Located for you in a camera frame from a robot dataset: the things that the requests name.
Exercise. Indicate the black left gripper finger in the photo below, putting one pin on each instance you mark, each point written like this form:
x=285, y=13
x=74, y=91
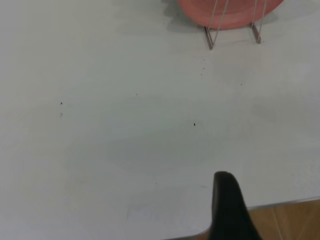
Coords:
x=230, y=212

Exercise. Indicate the pink plate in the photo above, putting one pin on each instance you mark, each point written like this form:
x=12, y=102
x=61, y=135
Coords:
x=195, y=12

